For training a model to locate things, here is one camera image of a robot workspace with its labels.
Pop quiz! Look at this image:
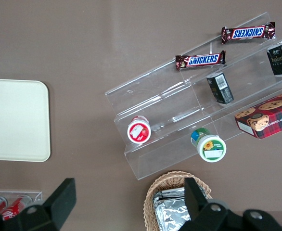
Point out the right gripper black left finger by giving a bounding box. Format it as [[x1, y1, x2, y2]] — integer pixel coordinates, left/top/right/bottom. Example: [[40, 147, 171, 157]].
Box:
[[1, 178, 77, 231]]

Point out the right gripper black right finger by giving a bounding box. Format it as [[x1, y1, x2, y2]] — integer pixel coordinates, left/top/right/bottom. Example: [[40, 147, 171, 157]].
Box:
[[179, 177, 244, 231]]

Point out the foil wrapped sandwich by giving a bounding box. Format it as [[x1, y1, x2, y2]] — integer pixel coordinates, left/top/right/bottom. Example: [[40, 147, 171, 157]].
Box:
[[152, 187, 187, 205], [155, 199, 192, 231]]

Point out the light wicker basket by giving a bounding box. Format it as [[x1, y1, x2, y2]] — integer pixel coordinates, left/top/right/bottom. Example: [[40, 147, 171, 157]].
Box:
[[143, 170, 213, 231]]

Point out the cream plastic tray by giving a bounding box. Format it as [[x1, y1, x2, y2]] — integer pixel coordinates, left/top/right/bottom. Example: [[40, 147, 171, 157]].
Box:
[[0, 78, 51, 163]]

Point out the clear acrylic bottle rack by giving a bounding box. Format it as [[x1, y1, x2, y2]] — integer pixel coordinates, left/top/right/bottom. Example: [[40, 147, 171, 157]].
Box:
[[0, 191, 43, 217]]

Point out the green sunflower lid cup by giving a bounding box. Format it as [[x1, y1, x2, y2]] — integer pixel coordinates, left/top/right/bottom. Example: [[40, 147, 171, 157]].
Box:
[[190, 128, 227, 163]]

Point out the red lid yogurt cup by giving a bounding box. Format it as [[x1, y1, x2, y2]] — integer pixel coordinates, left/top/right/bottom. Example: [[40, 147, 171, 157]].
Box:
[[127, 115, 152, 144]]

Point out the red tartan cookie box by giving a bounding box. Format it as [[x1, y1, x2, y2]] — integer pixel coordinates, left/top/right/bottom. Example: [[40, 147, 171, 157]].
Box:
[[234, 88, 282, 140]]

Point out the clear acrylic stepped shelf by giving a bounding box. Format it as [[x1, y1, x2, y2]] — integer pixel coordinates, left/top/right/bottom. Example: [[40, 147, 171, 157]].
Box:
[[104, 12, 282, 181]]

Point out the black drink carton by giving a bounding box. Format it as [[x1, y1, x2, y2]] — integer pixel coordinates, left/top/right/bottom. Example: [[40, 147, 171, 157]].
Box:
[[206, 72, 234, 105], [267, 39, 282, 76]]

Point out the Snickers chocolate bar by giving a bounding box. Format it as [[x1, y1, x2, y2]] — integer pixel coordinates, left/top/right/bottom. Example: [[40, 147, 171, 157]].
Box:
[[221, 21, 276, 45], [175, 50, 227, 71]]

